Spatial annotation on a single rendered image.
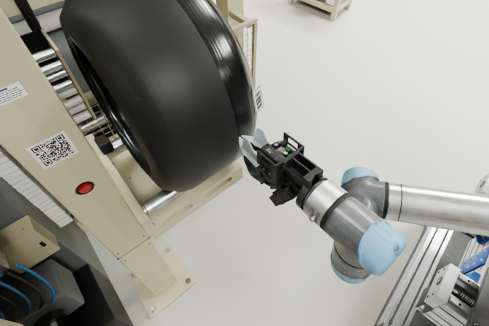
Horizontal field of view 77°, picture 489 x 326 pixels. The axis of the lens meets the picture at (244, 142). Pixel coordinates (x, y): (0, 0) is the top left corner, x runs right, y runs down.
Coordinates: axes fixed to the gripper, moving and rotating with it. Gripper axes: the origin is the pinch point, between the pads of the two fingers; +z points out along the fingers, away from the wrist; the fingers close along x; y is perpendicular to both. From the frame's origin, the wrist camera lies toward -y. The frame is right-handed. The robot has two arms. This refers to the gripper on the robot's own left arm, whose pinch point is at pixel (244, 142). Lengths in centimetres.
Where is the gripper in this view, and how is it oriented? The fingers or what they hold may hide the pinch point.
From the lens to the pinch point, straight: 66.6
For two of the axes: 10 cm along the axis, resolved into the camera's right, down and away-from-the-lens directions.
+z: -6.3, -5.3, 5.7
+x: -7.7, 5.0, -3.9
